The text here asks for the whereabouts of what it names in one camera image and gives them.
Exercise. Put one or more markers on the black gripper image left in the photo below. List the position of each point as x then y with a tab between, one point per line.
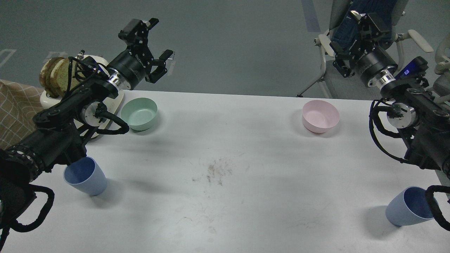
136	62

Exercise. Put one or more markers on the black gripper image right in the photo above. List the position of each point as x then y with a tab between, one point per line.
366	58

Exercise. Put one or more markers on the blue cup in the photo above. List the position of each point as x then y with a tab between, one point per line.
409	207
85	175

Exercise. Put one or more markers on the blue denim jacket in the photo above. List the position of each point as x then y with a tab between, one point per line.
343	28

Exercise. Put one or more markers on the grey office chair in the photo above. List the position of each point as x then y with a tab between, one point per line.
332	84

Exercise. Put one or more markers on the green bowl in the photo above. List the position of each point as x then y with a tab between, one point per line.
140	114

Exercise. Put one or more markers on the pink bowl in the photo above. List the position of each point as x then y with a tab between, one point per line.
319	116

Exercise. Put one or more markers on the front bread slice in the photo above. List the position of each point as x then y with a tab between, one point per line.
59	78

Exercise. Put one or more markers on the bread slice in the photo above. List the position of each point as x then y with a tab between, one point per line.
59	78
44	76

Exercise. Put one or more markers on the rear bread slice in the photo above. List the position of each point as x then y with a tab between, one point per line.
44	76

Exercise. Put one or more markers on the brown patterned cloth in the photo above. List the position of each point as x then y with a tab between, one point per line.
18	105

